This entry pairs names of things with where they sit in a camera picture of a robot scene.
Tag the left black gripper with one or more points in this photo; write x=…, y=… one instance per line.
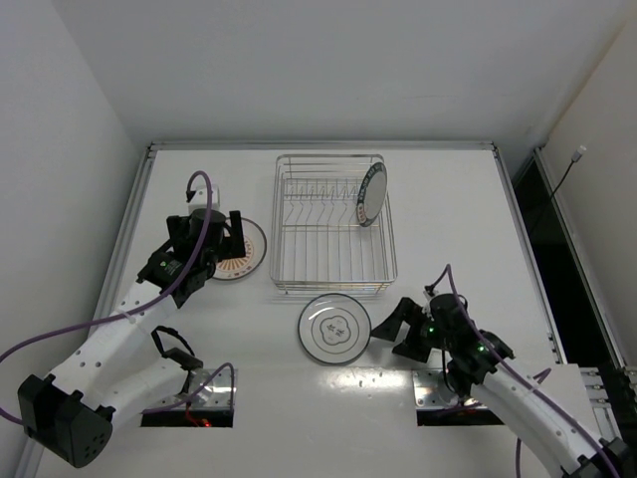
x=231, y=246

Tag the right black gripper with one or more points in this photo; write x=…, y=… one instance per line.
x=415, y=330

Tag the orange sunburst glass plate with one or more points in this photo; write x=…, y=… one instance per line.
x=256, y=248

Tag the clear plate black rim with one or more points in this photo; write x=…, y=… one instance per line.
x=334, y=329

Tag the dark green rimmed plate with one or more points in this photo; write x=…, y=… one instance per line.
x=371, y=194

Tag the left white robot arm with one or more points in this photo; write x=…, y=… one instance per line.
x=122, y=369

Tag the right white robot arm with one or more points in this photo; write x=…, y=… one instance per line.
x=482, y=367

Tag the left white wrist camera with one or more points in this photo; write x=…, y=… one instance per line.
x=199, y=199

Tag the right steel base plate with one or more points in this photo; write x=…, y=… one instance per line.
x=431, y=392

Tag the steel base plate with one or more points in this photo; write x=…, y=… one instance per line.
x=431, y=392
x=205, y=389

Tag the steel wire dish rack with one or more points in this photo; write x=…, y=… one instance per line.
x=317, y=244

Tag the left steel base plate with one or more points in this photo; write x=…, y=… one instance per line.
x=205, y=389

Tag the white wall plug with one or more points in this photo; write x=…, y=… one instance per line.
x=578, y=154

